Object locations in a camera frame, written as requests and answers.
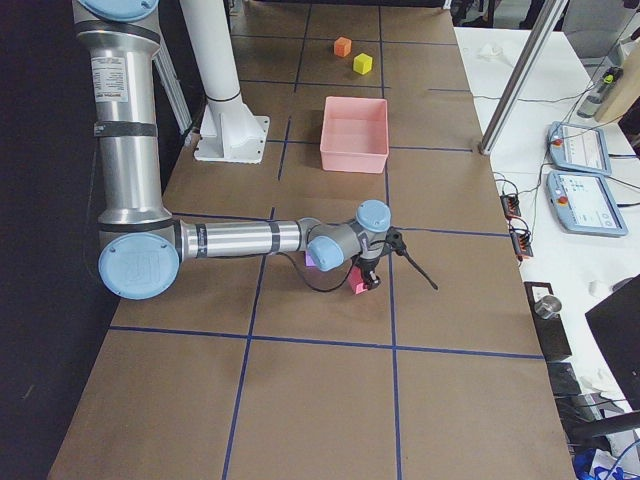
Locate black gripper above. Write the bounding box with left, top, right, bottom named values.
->
left=358, top=258, right=381, bottom=291

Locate red foam block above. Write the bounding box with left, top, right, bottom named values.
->
left=347, top=267, right=368, bottom=295

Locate yellow foam block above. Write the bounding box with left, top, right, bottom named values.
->
left=352, top=53, right=373, bottom=75

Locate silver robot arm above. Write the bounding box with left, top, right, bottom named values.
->
left=71, top=1, right=392, bottom=300

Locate pink plastic bin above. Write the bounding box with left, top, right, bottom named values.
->
left=320, top=96, right=389, bottom=174

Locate purple foam block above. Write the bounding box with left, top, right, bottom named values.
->
left=305, top=252, right=316, bottom=268

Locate metal cup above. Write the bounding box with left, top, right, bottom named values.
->
left=533, top=295, right=562, bottom=320

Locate white mounting pillar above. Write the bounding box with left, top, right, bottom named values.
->
left=181, top=0, right=270, bottom=164

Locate near teach pendant tablet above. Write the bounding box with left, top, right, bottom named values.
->
left=546, top=170, right=628, bottom=238

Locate teach pendant tablet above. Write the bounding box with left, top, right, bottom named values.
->
left=546, top=170, right=628, bottom=238
left=547, top=121, right=612, bottom=176

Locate orange foam block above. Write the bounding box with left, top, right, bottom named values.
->
left=333, top=36, right=352, bottom=58

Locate far teach pendant tablet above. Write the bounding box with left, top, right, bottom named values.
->
left=547, top=121, right=612, bottom=176

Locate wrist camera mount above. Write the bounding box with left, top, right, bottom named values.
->
left=383, top=227, right=407, bottom=256

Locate black camera cable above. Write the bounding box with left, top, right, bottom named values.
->
left=279, top=249, right=439, bottom=293

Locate aluminium frame post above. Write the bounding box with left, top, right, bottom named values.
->
left=478, top=0, right=568, bottom=155

